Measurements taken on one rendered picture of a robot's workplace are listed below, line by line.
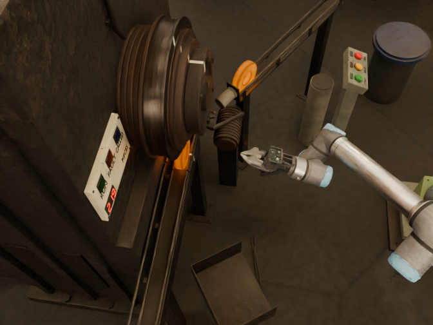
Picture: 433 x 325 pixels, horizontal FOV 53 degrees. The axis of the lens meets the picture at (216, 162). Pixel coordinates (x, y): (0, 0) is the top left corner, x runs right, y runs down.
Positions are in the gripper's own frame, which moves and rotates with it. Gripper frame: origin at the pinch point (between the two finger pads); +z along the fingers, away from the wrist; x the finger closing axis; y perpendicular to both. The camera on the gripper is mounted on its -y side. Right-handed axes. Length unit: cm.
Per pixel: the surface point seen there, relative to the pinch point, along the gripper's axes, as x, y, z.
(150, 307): 61, -20, 21
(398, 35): -112, -7, -82
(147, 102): 18, 40, 41
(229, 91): -36.6, -8.1, 8.5
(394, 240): -3, -44, -100
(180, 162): 7.3, -6.2, 23.0
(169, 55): 6, 50, 38
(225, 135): -23.9, -24.2, 3.8
